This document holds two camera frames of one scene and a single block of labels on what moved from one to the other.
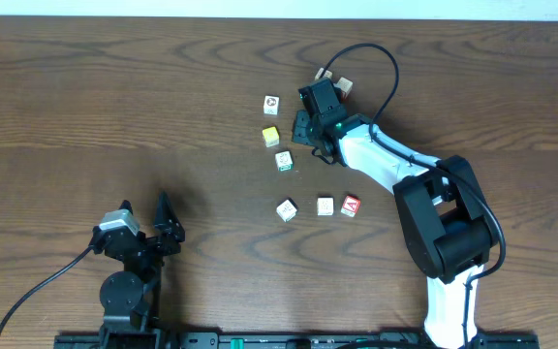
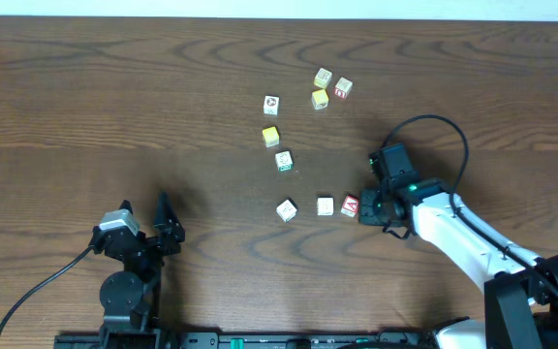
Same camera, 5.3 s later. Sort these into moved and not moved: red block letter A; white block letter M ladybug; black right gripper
Moved: black right gripper
Not moved: white block letter M ladybug; red block letter A
